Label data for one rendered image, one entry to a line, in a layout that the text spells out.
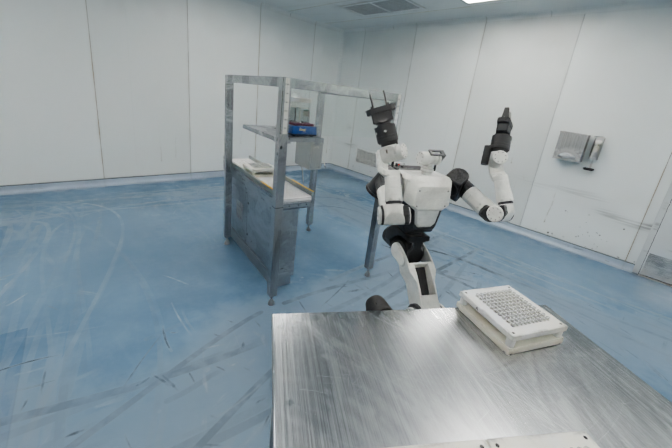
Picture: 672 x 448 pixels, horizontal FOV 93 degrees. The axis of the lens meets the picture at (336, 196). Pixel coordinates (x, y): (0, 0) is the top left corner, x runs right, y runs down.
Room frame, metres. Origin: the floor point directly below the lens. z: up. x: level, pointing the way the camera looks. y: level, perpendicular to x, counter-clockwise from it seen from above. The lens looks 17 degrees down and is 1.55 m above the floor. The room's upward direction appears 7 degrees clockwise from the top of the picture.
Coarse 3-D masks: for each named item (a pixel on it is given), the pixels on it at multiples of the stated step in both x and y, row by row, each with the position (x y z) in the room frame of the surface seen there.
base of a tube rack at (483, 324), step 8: (456, 304) 1.04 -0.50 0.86; (464, 312) 1.00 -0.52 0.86; (472, 312) 0.99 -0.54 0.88; (472, 320) 0.96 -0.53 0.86; (480, 320) 0.95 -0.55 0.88; (480, 328) 0.93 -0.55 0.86; (488, 328) 0.91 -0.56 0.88; (496, 328) 0.91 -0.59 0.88; (488, 336) 0.89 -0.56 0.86; (496, 336) 0.87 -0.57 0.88; (504, 336) 0.88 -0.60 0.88; (544, 336) 0.90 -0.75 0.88; (552, 336) 0.91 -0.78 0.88; (496, 344) 0.86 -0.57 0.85; (504, 344) 0.84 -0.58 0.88; (520, 344) 0.85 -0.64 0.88; (528, 344) 0.85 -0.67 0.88; (536, 344) 0.86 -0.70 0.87; (544, 344) 0.87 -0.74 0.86; (552, 344) 0.89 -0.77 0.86; (512, 352) 0.82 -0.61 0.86
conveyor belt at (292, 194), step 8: (232, 160) 3.15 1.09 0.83; (240, 160) 3.20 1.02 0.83; (248, 160) 3.24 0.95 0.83; (272, 184) 2.47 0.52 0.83; (288, 184) 2.52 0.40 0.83; (288, 192) 2.30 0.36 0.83; (296, 192) 2.33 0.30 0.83; (304, 192) 2.35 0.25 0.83; (288, 200) 2.16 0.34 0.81; (296, 200) 2.20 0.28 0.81; (304, 200) 2.24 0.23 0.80
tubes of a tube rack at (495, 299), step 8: (488, 296) 1.01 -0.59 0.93; (496, 296) 1.02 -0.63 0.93; (504, 296) 1.04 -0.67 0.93; (512, 296) 1.03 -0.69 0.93; (496, 304) 0.97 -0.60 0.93; (504, 304) 0.98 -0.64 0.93; (512, 304) 0.98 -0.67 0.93; (504, 312) 0.94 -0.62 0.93; (512, 312) 0.94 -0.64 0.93; (520, 312) 0.94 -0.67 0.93; (528, 312) 0.95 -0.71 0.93; (536, 312) 0.95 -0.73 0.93; (512, 320) 0.89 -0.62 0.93
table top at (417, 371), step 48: (288, 336) 0.79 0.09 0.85; (336, 336) 0.81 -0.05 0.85; (384, 336) 0.84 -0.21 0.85; (432, 336) 0.87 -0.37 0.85; (480, 336) 0.89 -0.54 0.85; (576, 336) 0.96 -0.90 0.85; (288, 384) 0.62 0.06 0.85; (336, 384) 0.64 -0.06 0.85; (384, 384) 0.66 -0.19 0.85; (432, 384) 0.68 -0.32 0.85; (480, 384) 0.70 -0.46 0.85; (528, 384) 0.72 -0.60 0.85; (576, 384) 0.74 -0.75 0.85; (624, 384) 0.76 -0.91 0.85; (288, 432) 0.51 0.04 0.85; (336, 432) 0.52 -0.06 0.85; (384, 432) 0.53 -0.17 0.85; (432, 432) 0.54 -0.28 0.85; (480, 432) 0.56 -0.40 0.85; (528, 432) 0.57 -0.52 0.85; (624, 432) 0.60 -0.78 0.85
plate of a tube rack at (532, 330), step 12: (492, 288) 1.09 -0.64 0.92; (504, 288) 1.10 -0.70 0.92; (468, 300) 1.00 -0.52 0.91; (480, 300) 1.00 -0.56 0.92; (528, 300) 1.04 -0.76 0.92; (480, 312) 0.94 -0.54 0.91; (492, 312) 0.93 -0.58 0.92; (492, 324) 0.89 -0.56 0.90; (504, 324) 0.88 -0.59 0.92; (528, 324) 0.89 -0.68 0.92; (540, 324) 0.90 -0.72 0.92; (552, 324) 0.91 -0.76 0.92; (564, 324) 0.91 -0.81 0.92; (516, 336) 0.82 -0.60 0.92; (528, 336) 0.84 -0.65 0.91
